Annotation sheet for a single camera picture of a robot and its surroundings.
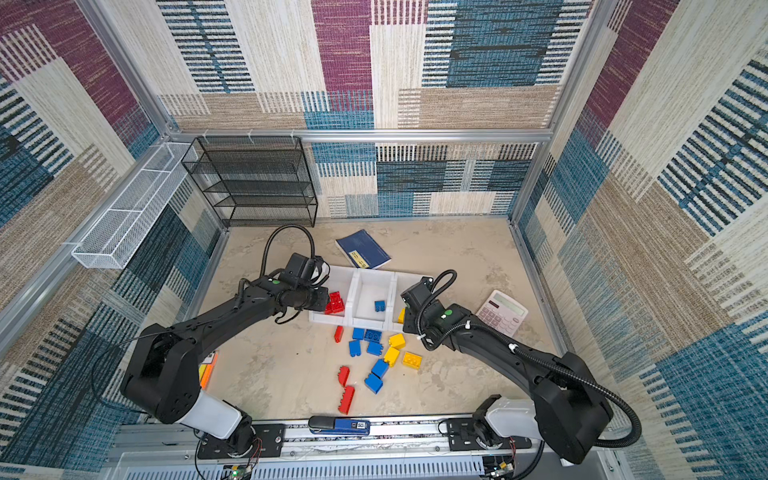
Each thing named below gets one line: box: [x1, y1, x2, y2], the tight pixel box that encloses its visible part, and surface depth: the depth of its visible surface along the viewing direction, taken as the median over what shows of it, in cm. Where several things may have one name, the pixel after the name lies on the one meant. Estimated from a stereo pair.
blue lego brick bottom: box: [364, 372, 383, 395], surface depth 83 cm
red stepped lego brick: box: [338, 385, 355, 415], surface depth 81 cm
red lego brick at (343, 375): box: [337, 365, 350, 387], surface depth 84 cm
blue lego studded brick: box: [364, 329, 382, 344], surface depth 91 cm
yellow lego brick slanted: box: [384, 346, 400, 368], surface depth 87 cm
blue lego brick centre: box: [366, 341, 384, 357], surface depth 89 cm
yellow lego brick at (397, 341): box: [389, 333, 406, 349], surface depth 89 cm
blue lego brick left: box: [349, 340, 361, 357], surface depth 89 cm
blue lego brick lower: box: [371, 358, 389, 379], surface depth 85 cm
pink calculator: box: [476, 289, 529, 337], surface depth 95 cm
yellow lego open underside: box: [402, 352, 422, 370], surface depth 87 cm
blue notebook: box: [336, 229, 392, 270], surface depth 111 cm
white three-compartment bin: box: [309, 266, 428, 333], surface depth 95 cm
